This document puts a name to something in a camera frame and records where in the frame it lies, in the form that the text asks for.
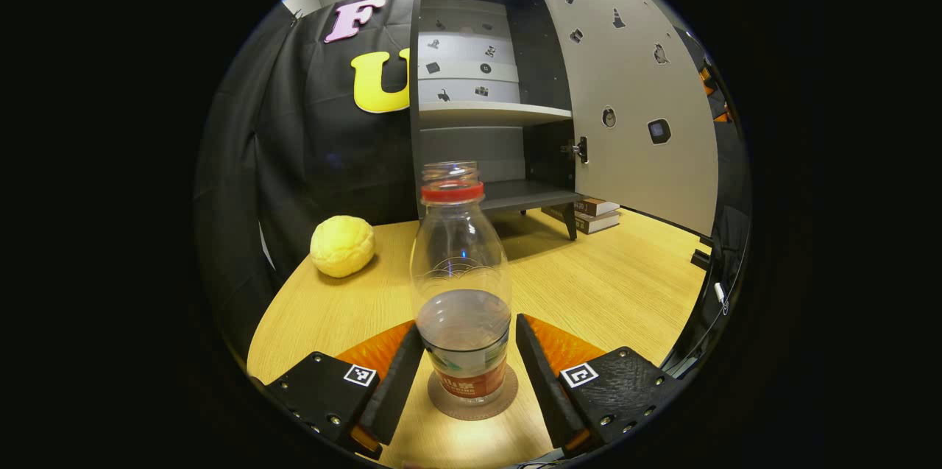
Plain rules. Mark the round brown coaster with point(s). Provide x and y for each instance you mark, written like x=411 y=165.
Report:
x=441 y=403

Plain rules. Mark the grey book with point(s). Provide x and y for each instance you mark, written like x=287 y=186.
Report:
x=600 y=224

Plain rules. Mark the brown book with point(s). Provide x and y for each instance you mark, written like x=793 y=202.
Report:
x=597 y=205

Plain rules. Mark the yellow foam ball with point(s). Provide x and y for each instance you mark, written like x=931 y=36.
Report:
x=342 y=246

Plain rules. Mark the clear plastic bottle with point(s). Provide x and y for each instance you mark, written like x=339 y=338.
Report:
x=460 y=255

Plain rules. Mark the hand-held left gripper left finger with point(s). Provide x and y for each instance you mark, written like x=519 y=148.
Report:
x=394 y=388

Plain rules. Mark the grey cabinet shelf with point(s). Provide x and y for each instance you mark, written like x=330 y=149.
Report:
x=493 y=114

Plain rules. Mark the black backdrop cloth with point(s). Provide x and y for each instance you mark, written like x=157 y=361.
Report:
x=294 y=145

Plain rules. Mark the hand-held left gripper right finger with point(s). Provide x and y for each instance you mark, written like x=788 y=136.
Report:
x=541 y=381

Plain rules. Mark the metal door hinge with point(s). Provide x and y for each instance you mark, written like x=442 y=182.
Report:
x=578 y=150

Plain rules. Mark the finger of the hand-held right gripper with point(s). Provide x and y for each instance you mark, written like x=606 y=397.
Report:
x=710 y=82
x=725 y=115

